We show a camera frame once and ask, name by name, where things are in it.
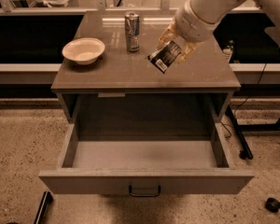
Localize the black metal leg right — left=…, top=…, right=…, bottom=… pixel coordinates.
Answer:
left=226, top=106, right=254, bottom=160

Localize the black drawer handle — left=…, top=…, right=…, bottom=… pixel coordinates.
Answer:
left=128, top=185, right=161, bottom=198

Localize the small bottle behind cabinet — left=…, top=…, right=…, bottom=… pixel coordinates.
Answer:
left=222, top=40, right=234, bottom=63

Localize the grey cabinet with countertop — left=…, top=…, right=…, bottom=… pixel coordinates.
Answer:
left=51, top=10, right=240, bottom=118

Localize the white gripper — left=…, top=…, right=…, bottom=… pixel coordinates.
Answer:
left=157, top=0, right=221, bottom=63

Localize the black bar on floor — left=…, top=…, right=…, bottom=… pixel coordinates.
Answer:
left=34, top=191, right=53, bottom=224

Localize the black caster wheel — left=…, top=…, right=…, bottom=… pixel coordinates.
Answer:
left=265, top=198, right=280, bottom=213

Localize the tall silver drink can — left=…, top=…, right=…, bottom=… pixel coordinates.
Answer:
left=124, top=11, right=140, bottom=52

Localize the open grey top drawer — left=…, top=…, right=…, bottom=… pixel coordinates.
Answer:
left=39, top=125, right=253, bottom=195

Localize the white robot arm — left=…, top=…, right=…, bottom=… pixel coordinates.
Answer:
left=157, top=0, right=280, bottom=61

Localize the black rxbar chocolate wrapper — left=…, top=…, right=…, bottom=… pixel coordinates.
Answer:
left=147, top=41, right=182, bottom=73

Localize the white ceramic bowl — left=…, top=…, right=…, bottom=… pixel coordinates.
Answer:
left=62, top=37, right=105, bottom=65

